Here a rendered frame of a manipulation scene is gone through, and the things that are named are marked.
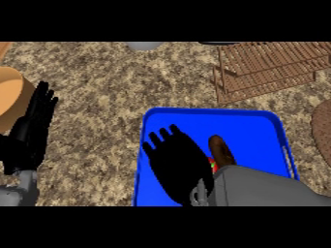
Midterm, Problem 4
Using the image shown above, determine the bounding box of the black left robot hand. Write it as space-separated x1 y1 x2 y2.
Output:
0 80 61 176

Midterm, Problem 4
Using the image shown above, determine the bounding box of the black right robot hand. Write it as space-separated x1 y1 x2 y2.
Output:
142 123 217 206

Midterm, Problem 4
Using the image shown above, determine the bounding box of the brown sweet potato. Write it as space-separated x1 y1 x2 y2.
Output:
208 134 239 173

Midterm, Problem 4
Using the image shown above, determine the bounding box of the blue plastic tray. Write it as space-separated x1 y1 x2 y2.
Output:
133 107 302 207

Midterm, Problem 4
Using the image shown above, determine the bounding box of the brown wooden tiered shelf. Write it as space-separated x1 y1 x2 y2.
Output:
214 42 331 105

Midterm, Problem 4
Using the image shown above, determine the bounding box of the small red green item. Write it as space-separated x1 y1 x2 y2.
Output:
208 156 218 175

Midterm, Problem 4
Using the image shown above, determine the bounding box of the tan round bowl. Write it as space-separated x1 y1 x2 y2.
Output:
0 66 37 135

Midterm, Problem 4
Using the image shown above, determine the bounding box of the grey round object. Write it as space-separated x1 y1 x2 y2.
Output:
126 42 167 51

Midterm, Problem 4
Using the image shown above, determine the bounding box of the dark flat object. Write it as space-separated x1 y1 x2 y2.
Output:
199 42 242 46

